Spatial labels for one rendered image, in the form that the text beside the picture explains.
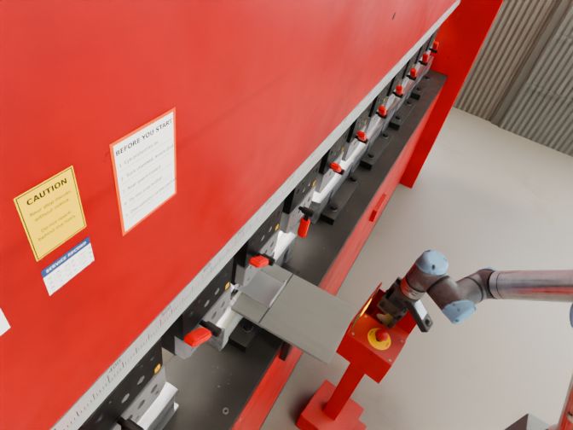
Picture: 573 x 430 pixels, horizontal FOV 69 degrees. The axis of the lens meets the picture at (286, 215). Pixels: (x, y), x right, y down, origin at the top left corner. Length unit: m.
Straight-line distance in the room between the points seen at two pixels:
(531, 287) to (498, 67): 3.61
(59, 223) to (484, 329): 2.46
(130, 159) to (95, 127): 0.06
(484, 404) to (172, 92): 2.19
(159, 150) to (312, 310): 0.71
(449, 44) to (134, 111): 2.58
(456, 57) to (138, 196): 2.58
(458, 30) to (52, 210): 2.65
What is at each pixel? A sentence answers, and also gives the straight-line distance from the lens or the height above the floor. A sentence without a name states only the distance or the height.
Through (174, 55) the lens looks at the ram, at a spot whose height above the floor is 1.69.
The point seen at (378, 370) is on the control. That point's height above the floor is 0.72.
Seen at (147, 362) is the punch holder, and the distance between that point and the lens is 0.70.
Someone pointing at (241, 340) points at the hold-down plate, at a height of 0.90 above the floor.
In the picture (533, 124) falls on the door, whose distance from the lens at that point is 4.72.
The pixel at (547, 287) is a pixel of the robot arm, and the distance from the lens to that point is 1.14.
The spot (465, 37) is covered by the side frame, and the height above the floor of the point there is 1.11.
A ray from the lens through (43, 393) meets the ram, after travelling 0.53.
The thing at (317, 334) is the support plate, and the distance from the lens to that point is 1.03.
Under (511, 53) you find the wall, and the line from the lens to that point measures 4.57.
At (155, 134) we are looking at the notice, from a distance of 0.43.
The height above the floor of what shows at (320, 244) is 0.87.
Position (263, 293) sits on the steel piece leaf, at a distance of 1.06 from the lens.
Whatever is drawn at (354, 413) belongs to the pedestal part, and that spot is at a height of 0.12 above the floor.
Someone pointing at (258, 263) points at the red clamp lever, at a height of 1.24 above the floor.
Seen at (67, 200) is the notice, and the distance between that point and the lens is 0.38.
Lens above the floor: 1.86
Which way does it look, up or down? 43 degrees down
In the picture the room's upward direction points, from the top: 13 degrees clockwise
